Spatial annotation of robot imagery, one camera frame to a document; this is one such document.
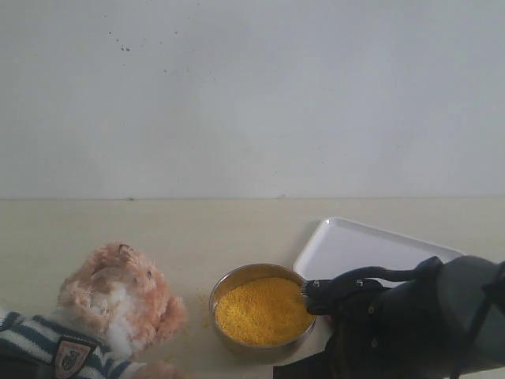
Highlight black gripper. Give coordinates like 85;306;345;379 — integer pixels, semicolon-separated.
272;278;395;379

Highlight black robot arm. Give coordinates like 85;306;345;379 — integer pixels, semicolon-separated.
272;256;504;379

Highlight teddy bear striped sweater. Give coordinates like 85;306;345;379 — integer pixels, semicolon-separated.
1;242;187;378

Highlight white rectangular tray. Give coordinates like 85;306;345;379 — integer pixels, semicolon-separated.
292;217;463;280

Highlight yellow millet grains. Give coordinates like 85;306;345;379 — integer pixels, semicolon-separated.
214;277;315;347

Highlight stainless steel bowl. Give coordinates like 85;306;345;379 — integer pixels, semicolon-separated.
209;264;316;362

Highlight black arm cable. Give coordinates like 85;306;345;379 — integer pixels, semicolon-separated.
331;255;505;379

